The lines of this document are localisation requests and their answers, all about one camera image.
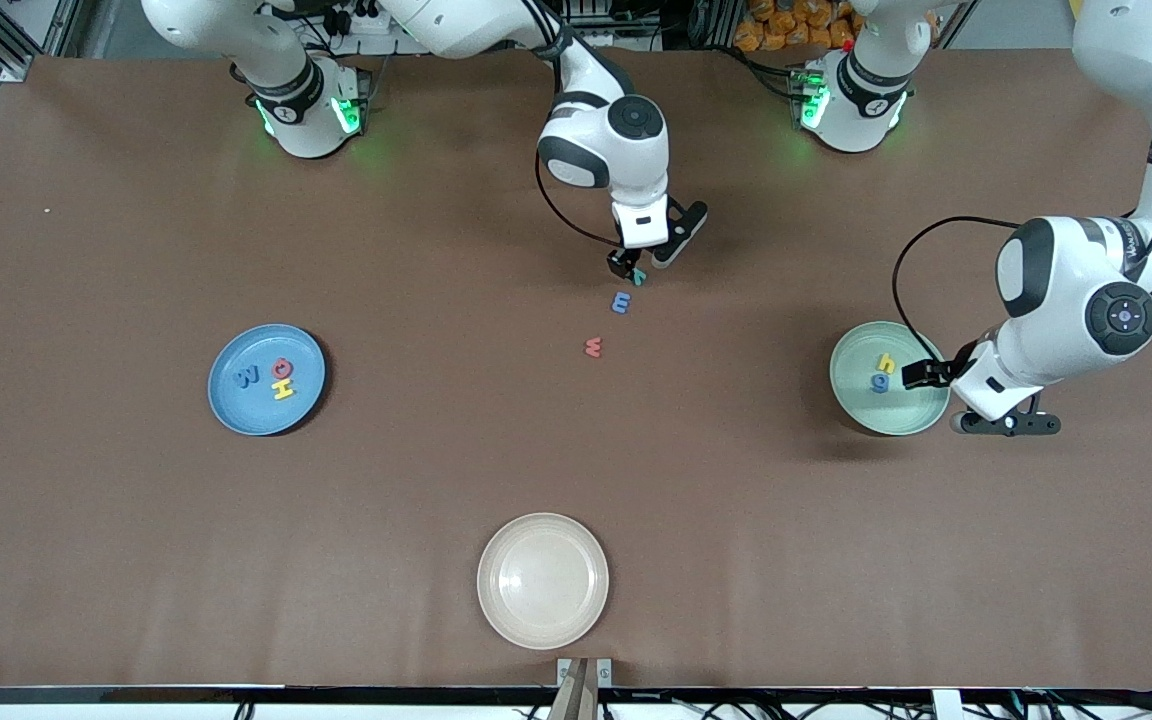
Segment green plate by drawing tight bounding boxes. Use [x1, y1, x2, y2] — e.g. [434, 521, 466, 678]
[829, 320, 952, 437]

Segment beige plate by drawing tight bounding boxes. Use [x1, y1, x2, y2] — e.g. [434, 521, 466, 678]
[477, 513, 610, 651]

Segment blue plate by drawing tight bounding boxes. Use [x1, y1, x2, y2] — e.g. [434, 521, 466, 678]
[208, 323, 327, 437]

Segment orange packet pile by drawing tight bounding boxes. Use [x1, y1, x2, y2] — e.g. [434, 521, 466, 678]
[734, 0, 862, 53]

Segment white power strip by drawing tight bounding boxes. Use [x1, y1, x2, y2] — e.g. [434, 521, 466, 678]
[326, 0, 407, 39]

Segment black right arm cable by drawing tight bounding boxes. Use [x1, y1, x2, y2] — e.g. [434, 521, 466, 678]
[534, 150, 627, 251]

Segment metal table edge bracket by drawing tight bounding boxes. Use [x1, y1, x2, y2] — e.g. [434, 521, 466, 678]
[557, 657, 613, 691]

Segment black table edge rail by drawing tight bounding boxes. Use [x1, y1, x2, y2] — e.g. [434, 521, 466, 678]
[0, 685, 1152, 707]

